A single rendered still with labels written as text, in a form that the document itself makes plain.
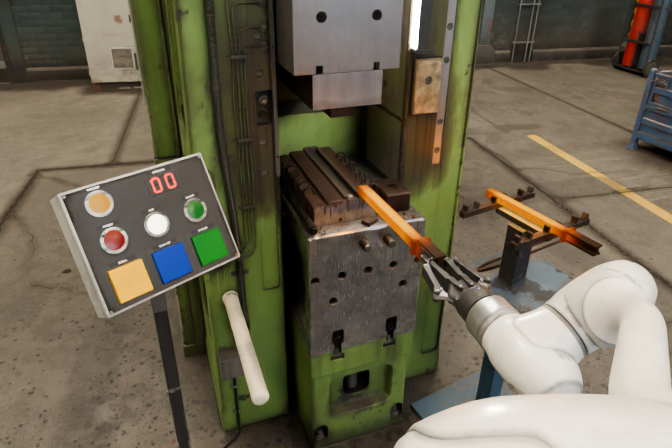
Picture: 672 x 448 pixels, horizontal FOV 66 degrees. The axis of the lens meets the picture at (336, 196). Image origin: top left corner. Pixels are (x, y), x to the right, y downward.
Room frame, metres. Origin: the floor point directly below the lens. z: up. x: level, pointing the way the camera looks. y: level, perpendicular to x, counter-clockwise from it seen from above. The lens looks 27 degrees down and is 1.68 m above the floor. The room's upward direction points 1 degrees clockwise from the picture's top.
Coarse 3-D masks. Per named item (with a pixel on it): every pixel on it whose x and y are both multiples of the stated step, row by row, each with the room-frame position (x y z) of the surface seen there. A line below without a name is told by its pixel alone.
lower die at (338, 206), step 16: (304, 160) 1.65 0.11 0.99; (336, 160) 1.65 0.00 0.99; (288, 176) 1.57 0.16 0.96; (304, 176) 1.54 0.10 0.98; (320, 176) 1.52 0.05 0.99; (352, 176) 1.51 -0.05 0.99; (320, 192) 1.40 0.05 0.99; (336, 192) 1.40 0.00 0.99; (320, 208) 1.33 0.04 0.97; (336, 208) 1.34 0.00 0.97; (352, 208) 1.36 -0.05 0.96; (368, 208) 1.38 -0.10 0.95; (320, 224) 1.33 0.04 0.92
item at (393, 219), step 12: (360, 192) 1.28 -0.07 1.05; (372, 192) 1.26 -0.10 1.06; (372, 204) 1.20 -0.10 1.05; (384, 204) 1.18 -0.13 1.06; (384, 216) 1.14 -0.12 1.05; (396, 216) 1.11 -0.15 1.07; (396, 228) 1.07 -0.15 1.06; (408, 228) 1.05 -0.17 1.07; (408, 240) 1.01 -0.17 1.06; (420, 240) 0.98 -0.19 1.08; (432, 252) 0.93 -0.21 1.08
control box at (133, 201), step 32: (192, 160) 1.16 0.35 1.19; (64, 192) 0.96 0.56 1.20; (96, 192) 0.99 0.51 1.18; (128, 192) 1.03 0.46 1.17; (160, 192) 1.07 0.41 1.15; (192, 192) 1.11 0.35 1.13; (64, 224) 0.95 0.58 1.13; (96, 224) 0.95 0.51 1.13; (128, 224) 0.99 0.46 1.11; (192, 224) 1.07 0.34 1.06; (224, 224) 1.11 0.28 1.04; (96, 256) 0.91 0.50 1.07; (128, 256) 0.94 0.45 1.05; (192, 256) 1.02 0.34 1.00; (96, 288) 0.87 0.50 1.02; (160, 288) 0.94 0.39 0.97
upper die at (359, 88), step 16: (288, 80) 1.54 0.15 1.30; (304, 80) 1.38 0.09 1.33; (320, 80) 1.33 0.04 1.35; (336, 80) 1.34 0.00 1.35; (352, 80) 1.36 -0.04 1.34; (368, 80) 1.37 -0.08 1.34; (304, 96) 1.38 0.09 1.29; (320, 96) 1.33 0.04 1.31; (336, 96) 1.34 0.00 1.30; (352, 96) 1.36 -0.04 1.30; (368, 96) 1.37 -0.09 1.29
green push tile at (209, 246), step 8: (208, 232) 1.07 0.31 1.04; (216, 232) 1.08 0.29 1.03; (192, 240) 1.04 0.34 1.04; (200, 240) 1.05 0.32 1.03; (208, 240) 1.06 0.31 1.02; (216, 240) 1.07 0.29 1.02; (200, 248) 1.04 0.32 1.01; (208, 248) 1.05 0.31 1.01; (216, 248) 1.06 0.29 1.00; (224, 248) 1.07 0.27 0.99; (200, 256) 1.03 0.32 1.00; (208, 256) 1.04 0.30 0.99; (216, 256) 1.05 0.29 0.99; (224, 256) 1.06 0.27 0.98
